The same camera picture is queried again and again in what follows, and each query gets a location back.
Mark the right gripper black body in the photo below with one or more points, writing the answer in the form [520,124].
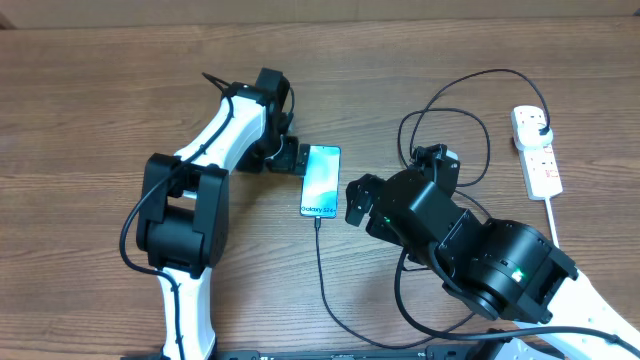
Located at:
[390,232]

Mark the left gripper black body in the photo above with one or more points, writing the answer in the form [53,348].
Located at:
[277,152]

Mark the Samsung Galaxy smartphone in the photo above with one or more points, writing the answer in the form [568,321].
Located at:
[319,196]

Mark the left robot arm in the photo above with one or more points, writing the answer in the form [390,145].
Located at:
[182,217]

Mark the white charger plug adapter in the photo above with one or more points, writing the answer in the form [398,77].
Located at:
[529,137]

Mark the white power strip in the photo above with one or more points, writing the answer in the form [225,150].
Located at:
[540,170]

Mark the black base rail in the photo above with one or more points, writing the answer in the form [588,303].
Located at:
[515,349]

